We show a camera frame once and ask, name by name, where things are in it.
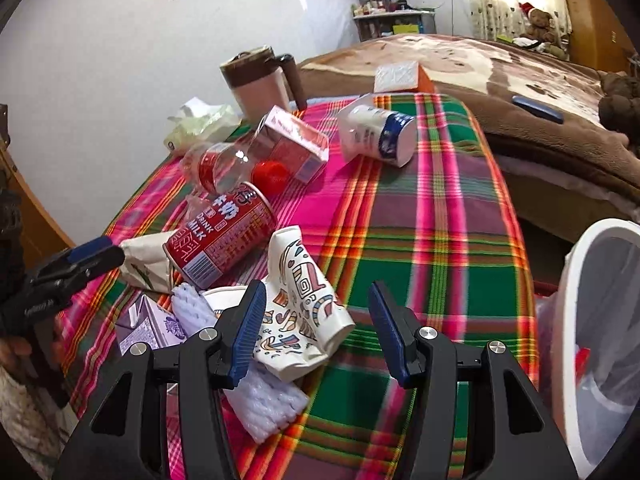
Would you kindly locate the white orange tissue box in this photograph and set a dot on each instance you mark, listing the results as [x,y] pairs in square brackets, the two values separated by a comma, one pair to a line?
[397,77]

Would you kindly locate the patterned paper cup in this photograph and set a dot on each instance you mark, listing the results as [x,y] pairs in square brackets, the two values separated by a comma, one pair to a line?
[310,330]
[295,260]

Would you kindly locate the brown teddy bear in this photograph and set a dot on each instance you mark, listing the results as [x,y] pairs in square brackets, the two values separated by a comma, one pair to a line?
[542,25]

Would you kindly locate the wooden wardrobe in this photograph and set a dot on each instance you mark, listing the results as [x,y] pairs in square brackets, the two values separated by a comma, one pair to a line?
[595,10]

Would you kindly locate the purple drink carton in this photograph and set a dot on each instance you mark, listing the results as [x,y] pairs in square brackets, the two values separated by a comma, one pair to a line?
[145,330]

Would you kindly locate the plaid tablecloth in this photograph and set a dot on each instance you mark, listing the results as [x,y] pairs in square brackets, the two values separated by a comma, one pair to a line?
[425,260]

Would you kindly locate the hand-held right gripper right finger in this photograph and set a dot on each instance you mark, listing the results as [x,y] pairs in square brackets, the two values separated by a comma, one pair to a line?
[387,332]

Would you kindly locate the red milk can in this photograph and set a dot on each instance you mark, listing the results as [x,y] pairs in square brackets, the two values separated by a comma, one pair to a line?
[220,240]

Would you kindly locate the clear plastic bottle red label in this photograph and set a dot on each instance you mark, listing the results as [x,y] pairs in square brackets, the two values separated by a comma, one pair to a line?
[215,165]

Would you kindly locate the white green tissue pack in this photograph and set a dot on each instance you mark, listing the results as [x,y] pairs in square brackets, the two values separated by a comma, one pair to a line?
[200,125]

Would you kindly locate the group of bottles and jars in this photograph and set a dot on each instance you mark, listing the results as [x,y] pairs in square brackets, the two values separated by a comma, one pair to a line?
[370,5]

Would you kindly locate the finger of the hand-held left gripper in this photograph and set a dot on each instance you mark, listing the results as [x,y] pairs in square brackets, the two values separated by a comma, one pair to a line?
[90,251]
[102,262]

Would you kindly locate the white blue yogurt cup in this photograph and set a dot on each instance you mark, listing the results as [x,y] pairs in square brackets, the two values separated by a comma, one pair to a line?
[370,130]

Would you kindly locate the brown printed blanket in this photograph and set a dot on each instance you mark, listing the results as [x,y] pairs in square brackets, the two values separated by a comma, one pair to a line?
[500,70]

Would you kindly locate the person's left hand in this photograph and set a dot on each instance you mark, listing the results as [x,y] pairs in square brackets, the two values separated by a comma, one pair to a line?
[20,350]

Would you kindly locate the beige paper bag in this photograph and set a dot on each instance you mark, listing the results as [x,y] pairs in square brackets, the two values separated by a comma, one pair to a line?
[145,265]

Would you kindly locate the dark clothes pile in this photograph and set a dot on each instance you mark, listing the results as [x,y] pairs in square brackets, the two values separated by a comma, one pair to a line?
[620,105]

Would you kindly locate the white trash bin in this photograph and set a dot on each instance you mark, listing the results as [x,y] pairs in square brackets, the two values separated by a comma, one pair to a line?
[575,435]

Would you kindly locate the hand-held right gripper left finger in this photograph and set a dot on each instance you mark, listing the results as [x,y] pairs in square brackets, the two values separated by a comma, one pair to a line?
[247,332]

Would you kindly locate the brown thermos mug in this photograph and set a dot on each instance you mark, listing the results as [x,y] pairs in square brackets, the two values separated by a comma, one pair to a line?
[260,85]

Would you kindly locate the pink milk carton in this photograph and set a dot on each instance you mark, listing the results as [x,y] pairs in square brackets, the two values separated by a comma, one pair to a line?
[295,145]

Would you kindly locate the grey shelf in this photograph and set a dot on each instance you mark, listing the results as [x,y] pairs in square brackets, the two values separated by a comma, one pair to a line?
[395,25]

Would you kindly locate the wooden furniture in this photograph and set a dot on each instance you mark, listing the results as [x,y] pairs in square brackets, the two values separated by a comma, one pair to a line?
[45,220]

